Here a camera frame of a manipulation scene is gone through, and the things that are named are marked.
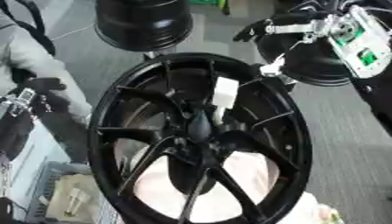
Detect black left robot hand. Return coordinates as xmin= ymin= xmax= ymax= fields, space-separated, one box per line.
xmin=9 ymin=76 xmax=69 ymax=117

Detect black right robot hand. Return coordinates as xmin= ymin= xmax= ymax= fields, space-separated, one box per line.
xmin=233 ymin=11 xmax=334 ymax=86

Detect black spoked wheel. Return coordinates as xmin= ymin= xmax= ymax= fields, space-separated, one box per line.
xmin=86 ymin=52 xmax=314 ymax=224

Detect black wheel rim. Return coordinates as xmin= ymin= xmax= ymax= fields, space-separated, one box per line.
xmin=93 ymin=0 xmax=196 ymax=53

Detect green object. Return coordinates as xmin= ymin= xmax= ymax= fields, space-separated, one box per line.
xmin=188 ymin=0 xmax=230 ymax=16

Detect pale blue box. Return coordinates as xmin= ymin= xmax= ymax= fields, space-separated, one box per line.
xmin=0 ymin=118 xmax=73 ymax=205

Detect grey plastic crate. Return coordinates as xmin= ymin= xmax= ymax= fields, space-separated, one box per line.
xmin=23 ymin=161 xmax=122 ymax=224

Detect beige cloth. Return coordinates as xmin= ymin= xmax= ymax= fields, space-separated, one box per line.
xmin=44 ymin=173 xmax=104 ymax=223

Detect white cloth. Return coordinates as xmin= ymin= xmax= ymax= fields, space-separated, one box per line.
xmin=113 ymin=144 xmax=336 ymax=224

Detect black cable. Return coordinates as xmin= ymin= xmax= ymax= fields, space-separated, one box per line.
xmin=0 ymin=0 xmax=59 ymax=57

